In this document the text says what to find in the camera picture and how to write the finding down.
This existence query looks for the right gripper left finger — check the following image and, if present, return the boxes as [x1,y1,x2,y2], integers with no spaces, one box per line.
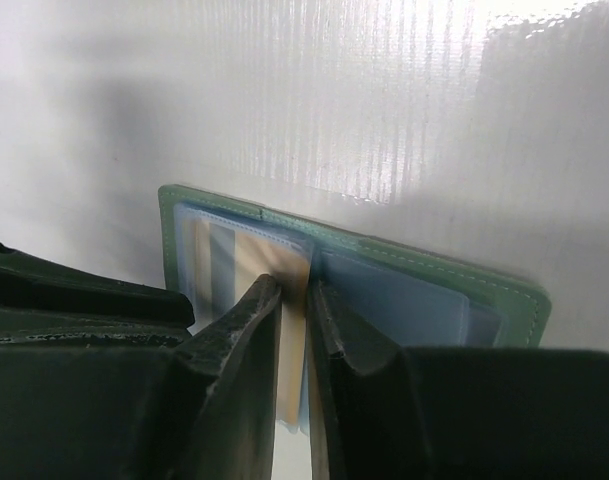
[0,242,281,479]

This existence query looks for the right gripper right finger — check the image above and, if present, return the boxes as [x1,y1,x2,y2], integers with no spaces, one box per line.
[307,282,609,479]

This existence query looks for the green leather card holder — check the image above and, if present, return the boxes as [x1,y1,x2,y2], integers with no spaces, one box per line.
[158,185,552,432]

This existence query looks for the gold card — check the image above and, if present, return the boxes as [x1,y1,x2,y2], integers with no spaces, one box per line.
[191,219,313,428]

